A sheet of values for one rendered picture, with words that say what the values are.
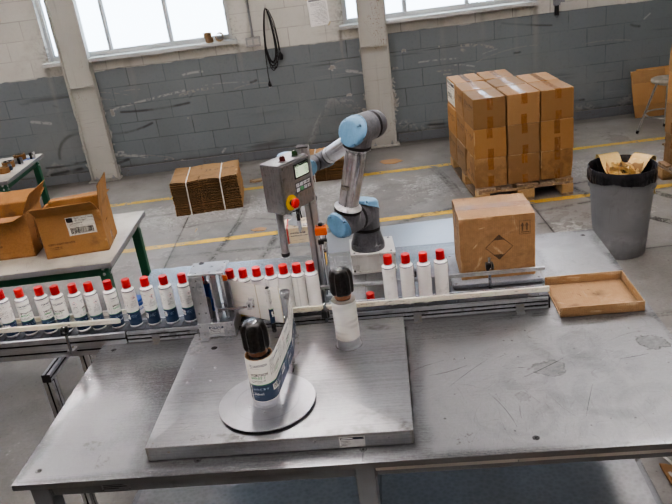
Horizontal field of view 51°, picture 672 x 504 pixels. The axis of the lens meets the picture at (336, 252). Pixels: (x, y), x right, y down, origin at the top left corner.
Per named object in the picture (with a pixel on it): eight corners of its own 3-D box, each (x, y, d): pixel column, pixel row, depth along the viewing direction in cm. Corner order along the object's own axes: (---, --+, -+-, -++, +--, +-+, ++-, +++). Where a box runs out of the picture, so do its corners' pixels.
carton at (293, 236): (285, 244, 325) (283, 229, 322) (286, 234, 336) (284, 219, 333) (320, 240, 325) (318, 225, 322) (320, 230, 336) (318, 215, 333)
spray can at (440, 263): (436, 301, 273) (433, 253, 265) (435, 295, 278) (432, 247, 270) (450, 300, 273) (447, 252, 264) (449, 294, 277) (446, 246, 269)
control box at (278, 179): (267, 212, 268) (258, 164, 261) (296, 197, 280) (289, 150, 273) (287, 216, 262) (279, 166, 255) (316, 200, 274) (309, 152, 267)
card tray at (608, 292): (560, 317, 261) (560, 308, 260) (544, 285, 285) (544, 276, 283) (644, 310, 258) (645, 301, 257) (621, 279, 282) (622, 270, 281)
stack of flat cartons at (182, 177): (175, 217, 668) (168, 184, 655) (181, 198, 718) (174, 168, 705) (243, 207, 671) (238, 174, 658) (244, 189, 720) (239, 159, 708)
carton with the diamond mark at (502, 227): (461, 280, 293) (458, 219, 283) (454, 256, 315) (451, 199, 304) (535, 273, 291) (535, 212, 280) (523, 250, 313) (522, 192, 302)
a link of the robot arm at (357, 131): (366, 234, 309) (385, 115, 281) (343, 245, 299) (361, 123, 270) (345, 223, 315) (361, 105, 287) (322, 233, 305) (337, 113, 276)
